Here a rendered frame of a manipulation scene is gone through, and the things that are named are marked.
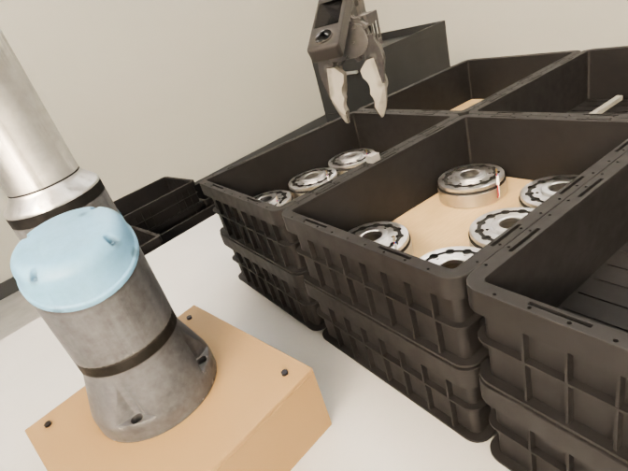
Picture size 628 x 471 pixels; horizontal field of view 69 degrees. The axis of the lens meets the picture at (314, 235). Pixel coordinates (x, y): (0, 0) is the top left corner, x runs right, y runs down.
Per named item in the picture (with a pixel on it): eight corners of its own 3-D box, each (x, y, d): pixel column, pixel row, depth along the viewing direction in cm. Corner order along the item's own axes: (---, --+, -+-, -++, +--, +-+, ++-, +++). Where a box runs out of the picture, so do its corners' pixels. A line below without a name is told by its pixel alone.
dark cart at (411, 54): (409, 221, 248) (377, 49, 208) (347, 211, 279) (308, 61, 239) (463, 174, 282) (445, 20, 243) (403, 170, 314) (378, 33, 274)
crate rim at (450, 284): (459, 306, 39) (455, 283, 38) (281, 228, 63) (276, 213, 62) (665, 137, 56) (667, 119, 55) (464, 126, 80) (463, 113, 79)
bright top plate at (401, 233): (363, 271, 57) (363, 267, 57) (324, 247, 65) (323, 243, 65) (424, 237, 60) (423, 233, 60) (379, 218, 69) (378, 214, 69)
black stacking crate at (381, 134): (300, 283, 67) (278, 216, 62) (219, 236, 91) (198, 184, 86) (469, 177, 84) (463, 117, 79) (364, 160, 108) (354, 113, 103)
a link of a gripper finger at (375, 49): (394, 76, 69) (370, 19, 66) (392, 78, 67) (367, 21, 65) (367, 89, 71) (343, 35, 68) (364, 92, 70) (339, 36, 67)
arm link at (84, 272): (74, 389, 45) (-8, 281, 39) (65, 326, 56) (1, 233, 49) (185, 326, 49) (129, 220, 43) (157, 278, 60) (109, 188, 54)
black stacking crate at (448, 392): (481, 458, 48) (469, 377, 43) (319, 340, 72) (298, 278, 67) (653, 274, 65) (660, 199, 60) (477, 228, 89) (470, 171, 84)
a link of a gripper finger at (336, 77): (357, 114, 78) (357, 58, 74) (347, 125, 74) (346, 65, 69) (340, 113, 80) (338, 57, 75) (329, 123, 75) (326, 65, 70)
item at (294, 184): (308, 194, 85) (307, 192, 85) (279, 187, 93) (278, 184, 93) (347, 173, 90) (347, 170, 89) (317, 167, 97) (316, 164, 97)
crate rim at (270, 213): (280, 228, 63) (276, 213, 62) (200, 193, 86) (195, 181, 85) (464, 126, 80) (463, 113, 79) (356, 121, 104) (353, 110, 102)
